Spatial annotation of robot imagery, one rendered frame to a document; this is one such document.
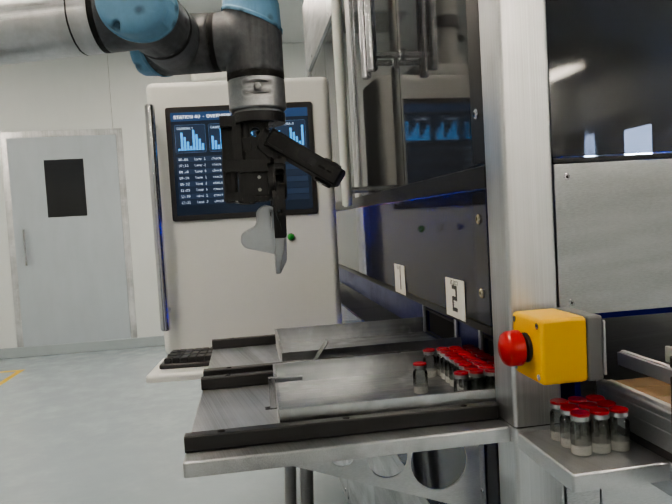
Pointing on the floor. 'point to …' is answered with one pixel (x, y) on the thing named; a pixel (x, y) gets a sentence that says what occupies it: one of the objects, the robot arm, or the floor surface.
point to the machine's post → (519, 221)
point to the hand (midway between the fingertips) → (283, 263)
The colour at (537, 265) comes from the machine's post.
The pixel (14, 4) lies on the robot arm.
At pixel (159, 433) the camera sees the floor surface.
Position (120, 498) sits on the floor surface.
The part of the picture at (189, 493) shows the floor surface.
